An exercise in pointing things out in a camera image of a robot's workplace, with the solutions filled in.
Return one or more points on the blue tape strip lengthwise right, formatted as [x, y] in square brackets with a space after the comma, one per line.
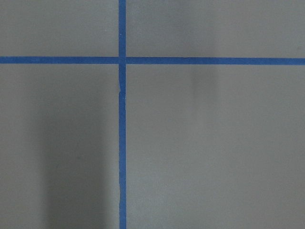
[122, 114]

